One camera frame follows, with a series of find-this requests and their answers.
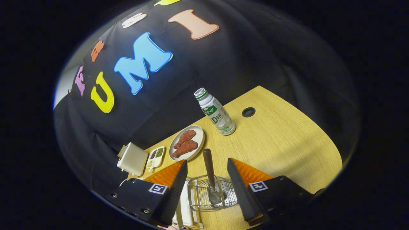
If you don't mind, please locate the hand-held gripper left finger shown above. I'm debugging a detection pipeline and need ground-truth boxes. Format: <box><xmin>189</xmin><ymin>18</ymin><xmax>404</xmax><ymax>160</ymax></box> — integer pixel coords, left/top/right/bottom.
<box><xmin>110</xmin><ymin>159</ymin><xmax>188</xmax><ymax>227</ymax></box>

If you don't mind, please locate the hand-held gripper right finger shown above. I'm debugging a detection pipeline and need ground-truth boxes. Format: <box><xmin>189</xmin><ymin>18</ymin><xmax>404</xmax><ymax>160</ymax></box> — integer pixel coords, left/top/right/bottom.
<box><xmin>227</xmin><ymin>157</ymin><xmax>323</xmax><ymax>226</ymax></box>

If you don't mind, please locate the metal wire basket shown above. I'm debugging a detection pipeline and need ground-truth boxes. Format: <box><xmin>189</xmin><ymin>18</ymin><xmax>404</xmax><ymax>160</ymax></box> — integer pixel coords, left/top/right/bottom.
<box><xmin>187</xmin><ymin>175</ymin><xmax>238</xmax><ymax>212</ymax></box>

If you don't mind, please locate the wooden handled metal spoon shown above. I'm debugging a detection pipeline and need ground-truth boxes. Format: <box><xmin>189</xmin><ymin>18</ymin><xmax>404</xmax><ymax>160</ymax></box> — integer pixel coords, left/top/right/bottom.
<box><xmin>203</xmin><ymin>149</ymin><xmax>223</xmax><ymax>205</ymax></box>

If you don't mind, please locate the white divided bean dish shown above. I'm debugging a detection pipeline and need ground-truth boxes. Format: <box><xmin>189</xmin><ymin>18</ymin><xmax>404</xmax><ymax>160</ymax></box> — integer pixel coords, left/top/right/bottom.
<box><xmin>146</xmin><ymin>146</ymin><xmax>165</xmax><ymax>172</ymax></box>

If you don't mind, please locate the grey round plate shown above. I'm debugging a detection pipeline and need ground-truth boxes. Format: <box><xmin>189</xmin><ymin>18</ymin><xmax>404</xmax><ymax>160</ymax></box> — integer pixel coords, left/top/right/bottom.
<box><xmin>168</xmin><ymin>125</ymin><xmax>205</xmax><ymax>161</ymax></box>

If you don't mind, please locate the white drip tray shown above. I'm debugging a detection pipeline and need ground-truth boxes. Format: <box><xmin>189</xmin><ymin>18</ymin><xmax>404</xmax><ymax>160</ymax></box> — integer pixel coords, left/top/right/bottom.
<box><xmin>174</xmin><ymin>188</ymin><xmax>196</xmax><ymax>227</ymax></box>

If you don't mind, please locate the brown meat piece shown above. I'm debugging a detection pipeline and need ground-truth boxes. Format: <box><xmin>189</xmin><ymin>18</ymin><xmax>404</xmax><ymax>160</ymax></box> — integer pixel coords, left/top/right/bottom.
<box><xmin>172</xmin><ymin>140</ymin><xmax>198</xmax><ymax>158</ymax></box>
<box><xmin>174</xmin><ymin>130</ymin><xmax>197</xmax><ymax>150</ymax></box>

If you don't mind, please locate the white toaster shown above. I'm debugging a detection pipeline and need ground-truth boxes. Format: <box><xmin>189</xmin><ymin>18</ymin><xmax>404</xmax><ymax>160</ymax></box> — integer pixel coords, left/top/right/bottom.
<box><xmin>117</xmin><ymin>142</ymin><xmax>149</xmax><ymax>177</ymax></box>

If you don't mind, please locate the white green drink bottle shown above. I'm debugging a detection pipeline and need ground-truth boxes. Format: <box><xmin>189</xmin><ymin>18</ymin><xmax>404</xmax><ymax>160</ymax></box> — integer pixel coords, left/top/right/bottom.
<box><xmin>194</xmin><ymin>88</ymin><xmax>236</xmax><ymax>136</ymax></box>

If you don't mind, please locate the black backdrop cloth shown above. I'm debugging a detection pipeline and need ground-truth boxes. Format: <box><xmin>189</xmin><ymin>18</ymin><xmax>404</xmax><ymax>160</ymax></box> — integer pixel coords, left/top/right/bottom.
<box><xmin>53</xmin><ymin>0</ymin><xmax>361</xmax><ymax>198</ymax></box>

